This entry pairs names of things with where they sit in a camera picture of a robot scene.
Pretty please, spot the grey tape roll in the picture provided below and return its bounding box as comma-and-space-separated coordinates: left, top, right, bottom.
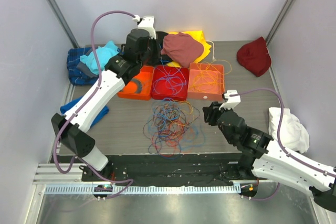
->
130, 78, 145, 94

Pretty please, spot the white drawstring cord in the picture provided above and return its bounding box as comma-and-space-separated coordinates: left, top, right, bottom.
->
206, 40, 217, 62

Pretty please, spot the salmon plastic bin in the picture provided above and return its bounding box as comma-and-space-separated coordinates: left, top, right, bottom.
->
187, 63, 225, 102

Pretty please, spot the dusty pink cloth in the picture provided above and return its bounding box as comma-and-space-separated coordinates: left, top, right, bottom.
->
161, 33, 204, 68

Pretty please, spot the blue wire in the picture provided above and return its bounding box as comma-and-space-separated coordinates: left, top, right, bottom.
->
153, 70, 186, 95
154, 60, 187, 96

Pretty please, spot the royal blue cloth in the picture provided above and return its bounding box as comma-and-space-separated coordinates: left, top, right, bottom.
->
60, 96, 110, 127

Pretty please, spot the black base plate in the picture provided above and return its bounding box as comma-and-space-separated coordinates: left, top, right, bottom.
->
81, 151, 268, 186

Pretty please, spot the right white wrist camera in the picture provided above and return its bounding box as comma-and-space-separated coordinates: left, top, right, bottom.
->
219, 90, 241, 110

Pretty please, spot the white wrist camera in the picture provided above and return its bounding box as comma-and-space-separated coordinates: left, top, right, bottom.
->
219, 90, 241, 110
132, 15, 156, 39

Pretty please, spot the light blue cloth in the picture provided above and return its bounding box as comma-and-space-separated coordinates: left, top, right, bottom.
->
80, 41, 121, 75

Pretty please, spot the maroon cloth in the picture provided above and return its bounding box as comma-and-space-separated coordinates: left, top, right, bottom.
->
237, 37, 271, 77

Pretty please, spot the black cloth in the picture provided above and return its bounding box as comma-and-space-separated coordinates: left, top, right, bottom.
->
146, 31, 173, 67

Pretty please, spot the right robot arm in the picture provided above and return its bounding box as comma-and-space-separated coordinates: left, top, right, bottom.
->
202, 102, 335, 212

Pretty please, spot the coloured wire pile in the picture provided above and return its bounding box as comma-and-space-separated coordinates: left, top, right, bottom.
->
142, 98, 205, 158

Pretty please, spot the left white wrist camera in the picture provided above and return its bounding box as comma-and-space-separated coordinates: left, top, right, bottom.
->
132, 15, 156, 39

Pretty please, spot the yellow cloth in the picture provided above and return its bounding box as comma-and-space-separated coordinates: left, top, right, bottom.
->
167, 30, 212, 67

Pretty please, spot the grey cloth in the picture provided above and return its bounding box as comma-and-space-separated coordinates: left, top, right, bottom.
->
77, 61, 97, 78

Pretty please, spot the dark blue plaid cloth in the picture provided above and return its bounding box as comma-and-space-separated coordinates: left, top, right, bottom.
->
66, 47, 121, 87

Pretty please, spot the orange plastic bin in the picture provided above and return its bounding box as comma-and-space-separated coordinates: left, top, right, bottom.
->
117, 66, 154, 101

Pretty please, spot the slotted cable duct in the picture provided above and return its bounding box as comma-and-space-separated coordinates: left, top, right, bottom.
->
45, 184, 241, 195

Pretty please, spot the red plastic bin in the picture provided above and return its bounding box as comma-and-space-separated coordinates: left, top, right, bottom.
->
151, 65, 189, 101

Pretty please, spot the white cloth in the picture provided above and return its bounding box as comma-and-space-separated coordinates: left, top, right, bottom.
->
268, 107, 310, 154

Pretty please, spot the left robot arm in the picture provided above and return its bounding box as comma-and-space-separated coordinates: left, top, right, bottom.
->
51, 28, 160, 182

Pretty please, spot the orange wire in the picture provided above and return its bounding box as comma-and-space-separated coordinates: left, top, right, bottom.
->
190, 60, 232, 92

